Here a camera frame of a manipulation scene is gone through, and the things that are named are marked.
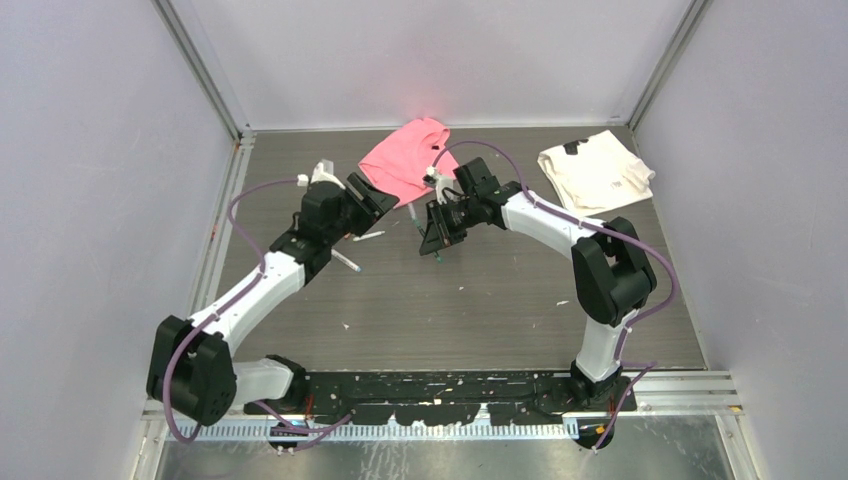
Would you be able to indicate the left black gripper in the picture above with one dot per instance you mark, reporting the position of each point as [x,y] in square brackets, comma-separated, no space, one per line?
[378,203]

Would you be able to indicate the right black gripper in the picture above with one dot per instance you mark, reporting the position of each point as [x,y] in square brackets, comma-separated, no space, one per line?
[439,233]

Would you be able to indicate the green gel pen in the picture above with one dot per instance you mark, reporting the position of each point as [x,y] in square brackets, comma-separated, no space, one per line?
[415,220]

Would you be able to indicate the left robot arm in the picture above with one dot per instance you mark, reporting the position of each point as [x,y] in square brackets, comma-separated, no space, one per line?
[192,370]

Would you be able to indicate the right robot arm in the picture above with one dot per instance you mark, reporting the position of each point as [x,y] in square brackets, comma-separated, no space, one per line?
[612,278]

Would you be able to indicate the white marker pen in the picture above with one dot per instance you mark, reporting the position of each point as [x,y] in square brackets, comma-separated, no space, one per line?
[368,236]

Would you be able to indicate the pink cloth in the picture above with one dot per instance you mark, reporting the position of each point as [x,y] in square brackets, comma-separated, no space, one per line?
[398,163]

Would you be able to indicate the white blue marker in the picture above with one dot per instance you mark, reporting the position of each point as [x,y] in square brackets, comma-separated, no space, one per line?
[346,261]

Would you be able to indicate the white cloth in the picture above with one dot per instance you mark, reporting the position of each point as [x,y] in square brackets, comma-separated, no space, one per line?
[595,175]

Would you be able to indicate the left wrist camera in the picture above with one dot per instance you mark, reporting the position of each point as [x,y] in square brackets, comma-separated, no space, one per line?
[322,172]

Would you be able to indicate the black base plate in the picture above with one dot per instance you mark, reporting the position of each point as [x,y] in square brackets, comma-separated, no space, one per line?
[442,398]

